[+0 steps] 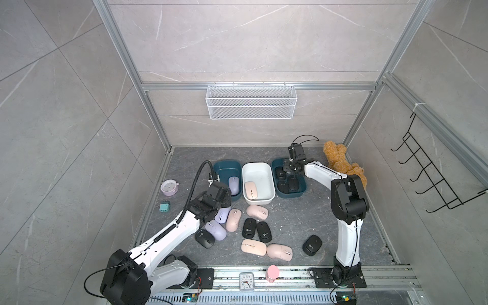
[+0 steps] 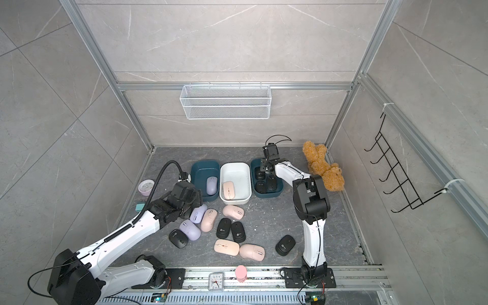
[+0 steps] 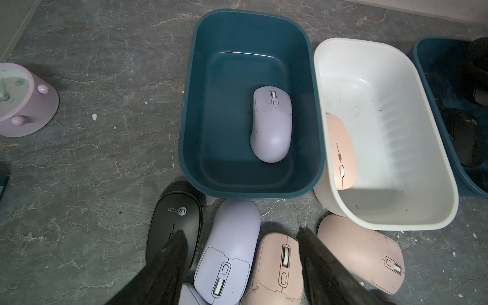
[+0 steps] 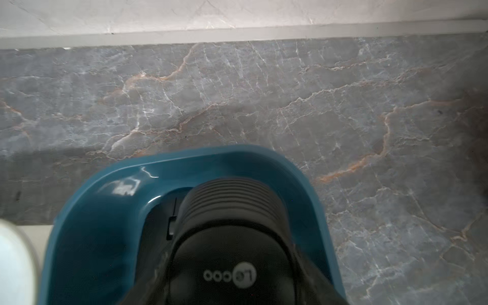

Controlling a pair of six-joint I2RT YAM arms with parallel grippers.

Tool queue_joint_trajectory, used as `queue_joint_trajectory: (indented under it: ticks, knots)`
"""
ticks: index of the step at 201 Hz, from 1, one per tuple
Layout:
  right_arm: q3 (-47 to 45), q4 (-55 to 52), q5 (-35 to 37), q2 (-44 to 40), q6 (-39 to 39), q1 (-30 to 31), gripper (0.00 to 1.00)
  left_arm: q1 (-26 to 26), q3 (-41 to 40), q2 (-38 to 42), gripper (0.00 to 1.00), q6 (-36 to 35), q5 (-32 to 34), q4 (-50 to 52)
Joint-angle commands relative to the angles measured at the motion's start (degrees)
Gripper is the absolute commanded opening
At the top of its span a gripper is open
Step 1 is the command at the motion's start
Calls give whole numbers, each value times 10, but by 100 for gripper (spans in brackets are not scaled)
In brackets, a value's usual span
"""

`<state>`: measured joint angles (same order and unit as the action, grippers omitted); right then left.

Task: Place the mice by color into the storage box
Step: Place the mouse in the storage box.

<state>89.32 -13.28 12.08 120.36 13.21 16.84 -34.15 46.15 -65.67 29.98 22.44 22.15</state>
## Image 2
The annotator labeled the teal storage box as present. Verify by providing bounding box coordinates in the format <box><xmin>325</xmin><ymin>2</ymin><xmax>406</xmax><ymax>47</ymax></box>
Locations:
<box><xmin>191</xmin><ymin>160</ymin><xmax>220</xmax><ymax>202</ymax></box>
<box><xmin>250</xmin><ymin>158</ymin><xmax>283</xmax><ymax>199</ymax></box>

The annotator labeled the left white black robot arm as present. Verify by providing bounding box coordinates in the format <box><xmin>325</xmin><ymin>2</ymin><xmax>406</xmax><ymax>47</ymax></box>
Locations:
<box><xmin>47</xmin><ymin>181</ymin><xmax>203</xmax><ymax>304</ymax></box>

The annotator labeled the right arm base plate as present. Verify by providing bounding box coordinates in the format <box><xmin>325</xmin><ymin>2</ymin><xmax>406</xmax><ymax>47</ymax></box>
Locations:
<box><xmin>279</xmin><ymin>267</ymin><xmax>337</xmax><ymax>288</ymax></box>

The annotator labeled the purple mouse top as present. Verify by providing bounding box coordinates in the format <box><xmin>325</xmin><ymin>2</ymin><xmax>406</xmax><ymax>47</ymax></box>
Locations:
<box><xmin>189</xmin><ymin>203</ymin><xmax>208</xmax><ymax>224</ymax></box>

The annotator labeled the white storage box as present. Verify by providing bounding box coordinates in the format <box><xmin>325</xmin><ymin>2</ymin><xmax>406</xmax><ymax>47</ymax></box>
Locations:
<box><xmin>219</xmin><ymin>162</ymin><xmax>252</xmax><ymax>205</ymax></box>

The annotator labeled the brown teddy bear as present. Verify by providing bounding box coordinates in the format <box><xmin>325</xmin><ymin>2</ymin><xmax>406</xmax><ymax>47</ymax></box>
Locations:
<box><xmin>302</xmin><ymin>141</ymin><xmax>345</xmax><ymax>192</ymax></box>

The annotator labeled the right teal storage box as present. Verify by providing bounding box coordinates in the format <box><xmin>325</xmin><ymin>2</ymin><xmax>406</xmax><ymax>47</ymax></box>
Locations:
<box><xmin>250</xmin><ymin>158</ymin><xmax>283</xmax><ymax>199</ymax></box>

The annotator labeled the purple mouse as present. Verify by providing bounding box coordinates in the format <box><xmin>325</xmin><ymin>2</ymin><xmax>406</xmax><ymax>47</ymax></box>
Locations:
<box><xmin>206</xmin><ymin>176</ymin><xmax>218</xmax><ymax>196</ymax></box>
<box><xmin>189</xmin><ymin>203</ymin><xmax>208</xmax><ymax>224</ymax></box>
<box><xmin>179</xmin><ymin>220</ymin><xmax>202</xmax><ymax>241</ymax></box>

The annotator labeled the purple mouse middle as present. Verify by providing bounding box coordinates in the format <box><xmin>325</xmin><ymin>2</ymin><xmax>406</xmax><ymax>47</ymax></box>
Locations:
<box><xmin>179</xmin><ymin>220</ymin><xmax>202</xmax><ymax>241</ymax></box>

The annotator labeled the small teal block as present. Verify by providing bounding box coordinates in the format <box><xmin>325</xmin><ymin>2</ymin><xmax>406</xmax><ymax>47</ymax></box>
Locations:
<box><xmin>135</xmin><ymin>203</ymin><xmax>145</xmax><ymax>212</ymax></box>

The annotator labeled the left teal storage box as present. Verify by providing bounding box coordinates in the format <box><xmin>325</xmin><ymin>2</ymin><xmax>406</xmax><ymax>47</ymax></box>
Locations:
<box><xmin>191</xmin><ymin>160</ymin><xmax>220</xmax><ymax>202</ymax></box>

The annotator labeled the pink cylinder object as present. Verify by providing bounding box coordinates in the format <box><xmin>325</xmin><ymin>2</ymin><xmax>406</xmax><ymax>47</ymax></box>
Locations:
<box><xmin>235</xmin><ymin>265</ymin><xmax>248</xmax><ymax>283</ymax></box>

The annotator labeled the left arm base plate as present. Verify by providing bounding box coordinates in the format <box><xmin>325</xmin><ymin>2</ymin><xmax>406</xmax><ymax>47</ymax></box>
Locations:
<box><xmin>132</xmin><ymin>268</ymin><xmax>186</xmax><ymax>289</ymax></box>

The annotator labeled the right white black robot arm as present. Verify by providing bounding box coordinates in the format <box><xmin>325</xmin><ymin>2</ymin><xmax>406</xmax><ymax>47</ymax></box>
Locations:
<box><xmin>261</xmin><ymin>143</ymin><xmax>330</xmax><ymax>285</ymax></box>

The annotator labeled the purple mouse bottom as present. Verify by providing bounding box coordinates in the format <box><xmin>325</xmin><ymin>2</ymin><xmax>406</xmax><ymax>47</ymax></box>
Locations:
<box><xmin>206</xmin><ymin>176</ymin><xmax>218</xmax><ymax>196</ymax></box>

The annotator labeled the small white desk clock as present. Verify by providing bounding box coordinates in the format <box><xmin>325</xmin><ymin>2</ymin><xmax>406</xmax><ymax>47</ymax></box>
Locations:
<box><xmin>208</xmin><ymin>272</ymin><xmax>225</xmax><ymax>292</ymax></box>

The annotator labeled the black wall hook rack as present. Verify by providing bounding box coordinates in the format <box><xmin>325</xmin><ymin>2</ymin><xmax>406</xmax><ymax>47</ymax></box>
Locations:
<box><xmin>364</xmin><ymin>113</ymin><xmax>450</xmax><ymax>214</ymax></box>

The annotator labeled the white wire mesh basket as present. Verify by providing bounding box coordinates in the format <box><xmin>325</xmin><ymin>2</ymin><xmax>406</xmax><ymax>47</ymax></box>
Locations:
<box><xmin>180</xmin><ymin>85</ymin><xmax>272</xmax><ymax>119</ymax></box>

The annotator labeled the black mouse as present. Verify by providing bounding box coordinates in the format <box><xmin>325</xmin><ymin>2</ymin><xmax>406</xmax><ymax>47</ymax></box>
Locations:
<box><xmin>266</xmin><ymin>175</ymin><xmax>278</xmax><ymax>193</ymax></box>
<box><xmin>169</xmin><ymin>229</ymin><xmax>189</xmax><ymax>249</ymax></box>
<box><xmin>275</xmin><ymin>235</ymin><xmax>296</xmax><ymax>256</ymax></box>
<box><xmin>254</xmin><ymin>167</ymin><xmax>267</xmax><ymax>181</ymax></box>
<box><xmin>231</xmin><ymin>221</ymin><xmax>247</xmax><ymax>243</ymax></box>
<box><xmin>255</xmin><ymin>180</ymin><xmax>268</xmax><ymax>194</ymax></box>
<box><xmin>216</xmin><ymin>217</ymin><xmax>232</xmax><ymax>239</ymax></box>

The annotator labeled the pink mouse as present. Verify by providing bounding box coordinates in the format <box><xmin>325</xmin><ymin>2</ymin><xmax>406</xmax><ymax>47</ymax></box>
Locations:
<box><xmin>239</xmin><ymin>244</ymin><xmax>266</xmax><ymax>262</ymax></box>
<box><xmin>213</xmin><ymin>239</ymin><xmax>240</xmax><ymax>256</ymax></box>
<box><xmin>200</xmin><ymin>208</ymin><xmax>218</xmax><ymax>233</ymax></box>
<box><xmin>222</xmin><ymin>205</ymin><xmax>245</xmax><ymax>221</ymax></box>
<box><xmin>221</xmin><ymin>181</ymin><xmax>235</xmax><ymax>200</ymax></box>

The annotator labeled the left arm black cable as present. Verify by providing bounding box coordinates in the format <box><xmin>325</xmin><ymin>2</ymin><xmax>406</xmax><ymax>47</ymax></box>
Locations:
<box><xmin>131</xmin><ymin>159</ymin><xmax>189</xmax><ymax>224</ymax></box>

